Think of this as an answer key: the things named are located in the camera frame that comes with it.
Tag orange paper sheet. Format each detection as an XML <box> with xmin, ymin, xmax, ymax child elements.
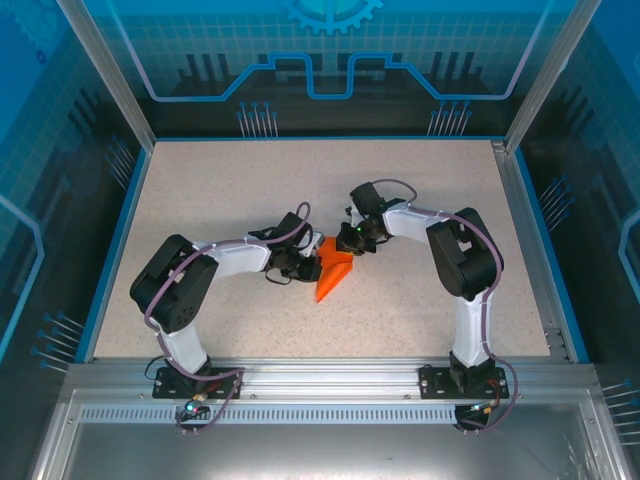
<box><xmin>314</xmin><ymin>234</ymin><xmax>356</xmax><ymax>304</ymax></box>

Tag grey metal tray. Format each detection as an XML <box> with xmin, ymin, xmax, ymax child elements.
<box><xmin>29</xmin><ymin>389</ymin><xmax>629</xmax><ymax>480</ymax></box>

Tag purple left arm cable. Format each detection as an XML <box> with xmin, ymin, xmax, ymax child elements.
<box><xmin>143</xmin><ymin>201</ymin><xmax>313</xmax><ymax>437</ymax></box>

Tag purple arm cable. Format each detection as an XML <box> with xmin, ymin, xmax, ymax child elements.
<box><xmin>143</xmin><ymin>201</ymin><xmax>313</xmax><ymax>437</ymax></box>
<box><xmin>372</xmin><ymin>177</ymin><xmax>519</xmax><ymax>434</ymax></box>

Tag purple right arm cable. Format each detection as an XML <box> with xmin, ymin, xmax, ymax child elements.
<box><xmin>372</xmin><ymin>177</ymin><xmax>519</xmax><ymax>434</ymax></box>

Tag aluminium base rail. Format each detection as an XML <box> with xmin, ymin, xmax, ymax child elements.
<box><xmin>64</xmin><ymin>355</ymin><xmax>599</xmax><ymax>404</ymax></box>

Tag slotted grey cable duct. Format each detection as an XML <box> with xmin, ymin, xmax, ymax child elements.
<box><xmin>78</xmin><ymin>405</ymin><xmax>460</xmax><ymax>424</ymax></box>

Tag aluminium side rail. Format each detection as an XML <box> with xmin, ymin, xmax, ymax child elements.
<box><xmin>491</xmin><ymin>139</ymin><xmax>572</xmax><ymax>362</ymax></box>

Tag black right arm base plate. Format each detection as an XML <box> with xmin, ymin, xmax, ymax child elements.
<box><xmin>418</xmin><ymin>364</ymin><xmax>507</xmax><ymax>401</ymax></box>

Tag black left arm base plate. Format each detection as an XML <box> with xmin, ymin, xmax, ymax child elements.
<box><xmin>152</xmin><ymin>367</ymin><xmax>245</xmax><ymax>401</ymax></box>

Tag aluminium frame post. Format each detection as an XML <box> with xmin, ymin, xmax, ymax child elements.
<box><xmin>503</xmin><ymin>0</ymin><xmax>604</xmax><ymax>154</ymax></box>
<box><xmin>53</xmin><ymin>0</ymin><xmax>157</xmax><ymax>152</ymax></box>

